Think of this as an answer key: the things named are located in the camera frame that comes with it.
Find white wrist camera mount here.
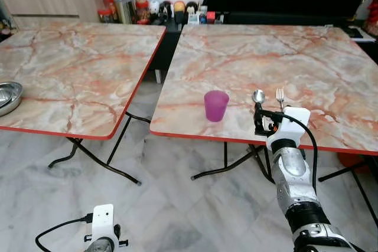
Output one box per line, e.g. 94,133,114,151
92,204,115,241
267,107,311,151

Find marble pattern folding table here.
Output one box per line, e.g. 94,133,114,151
149,24,378,227
0,21,167,185

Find steel fork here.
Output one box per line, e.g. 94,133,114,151
276,88,286,112

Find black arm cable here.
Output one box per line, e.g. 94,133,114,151
35,213,95,252
255,108,320,197

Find purple plastic cup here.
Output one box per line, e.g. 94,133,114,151
204,90,230,123

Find steel thermos flask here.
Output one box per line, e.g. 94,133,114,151
116,0,135,25

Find red object under table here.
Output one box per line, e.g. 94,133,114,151
337,153,374,174

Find black phone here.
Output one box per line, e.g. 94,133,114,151
346,26,367,38

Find steel bowl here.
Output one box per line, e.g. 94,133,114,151
0,82,24,117

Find red gold statue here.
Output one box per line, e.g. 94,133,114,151
364,0,378,36

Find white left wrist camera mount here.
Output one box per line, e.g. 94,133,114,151
92,204,115,241

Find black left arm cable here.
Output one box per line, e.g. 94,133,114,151
35,213,95,252

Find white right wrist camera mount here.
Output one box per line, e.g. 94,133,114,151
267,107,311,151

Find white small figurine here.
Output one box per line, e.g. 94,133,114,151
149,1,161,18

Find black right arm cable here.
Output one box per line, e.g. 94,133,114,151
255,108,320,197

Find yellow small figurine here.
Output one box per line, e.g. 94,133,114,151
173,1,186,24

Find steel spoon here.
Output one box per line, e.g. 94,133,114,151
252,89,266,111

